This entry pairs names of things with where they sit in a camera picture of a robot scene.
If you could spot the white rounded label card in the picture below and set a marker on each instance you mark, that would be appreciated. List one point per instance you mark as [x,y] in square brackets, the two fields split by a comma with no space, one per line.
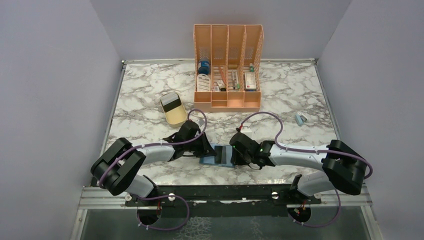
[203,83]

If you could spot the light blue small clip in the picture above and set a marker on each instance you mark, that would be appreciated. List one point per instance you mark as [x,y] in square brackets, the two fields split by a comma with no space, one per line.
[300,118]

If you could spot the silver credit card in tray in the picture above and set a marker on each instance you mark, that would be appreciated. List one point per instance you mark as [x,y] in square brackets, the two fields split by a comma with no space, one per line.
[168,98]

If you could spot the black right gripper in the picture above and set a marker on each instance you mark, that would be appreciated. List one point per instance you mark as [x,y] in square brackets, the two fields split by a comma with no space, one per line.
[236,160]

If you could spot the blue tape roll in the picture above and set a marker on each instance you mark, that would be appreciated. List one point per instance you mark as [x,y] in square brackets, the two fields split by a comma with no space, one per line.
[203,67]

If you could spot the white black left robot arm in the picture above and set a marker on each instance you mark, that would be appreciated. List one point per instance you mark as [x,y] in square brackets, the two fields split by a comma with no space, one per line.
[117,168]

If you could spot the white red box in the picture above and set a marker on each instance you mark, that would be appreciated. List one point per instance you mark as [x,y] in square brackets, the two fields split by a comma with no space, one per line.
[250,82]

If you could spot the black credit card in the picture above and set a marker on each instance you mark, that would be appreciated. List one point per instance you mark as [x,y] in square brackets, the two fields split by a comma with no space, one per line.
[221,155]

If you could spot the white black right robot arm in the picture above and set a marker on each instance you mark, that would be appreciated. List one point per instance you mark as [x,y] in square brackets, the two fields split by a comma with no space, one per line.
[337,165]

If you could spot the beige oval tray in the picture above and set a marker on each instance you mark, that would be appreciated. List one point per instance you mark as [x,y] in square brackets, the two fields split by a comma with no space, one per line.
[175,113]

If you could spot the pens in organizer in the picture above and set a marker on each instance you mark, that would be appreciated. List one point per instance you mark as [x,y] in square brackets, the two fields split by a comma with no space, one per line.
[235,80]

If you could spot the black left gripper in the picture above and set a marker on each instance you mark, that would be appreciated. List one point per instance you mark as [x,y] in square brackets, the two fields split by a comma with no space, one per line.
[206,150]

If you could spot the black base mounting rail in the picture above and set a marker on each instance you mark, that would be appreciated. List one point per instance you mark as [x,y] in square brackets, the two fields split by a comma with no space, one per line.
[217,201]

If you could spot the orange desk file organizer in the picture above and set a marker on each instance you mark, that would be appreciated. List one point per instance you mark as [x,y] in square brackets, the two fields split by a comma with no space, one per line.
[228,47]

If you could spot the small white red packet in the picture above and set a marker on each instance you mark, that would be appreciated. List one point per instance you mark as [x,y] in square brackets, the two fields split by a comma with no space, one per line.
[216,89]

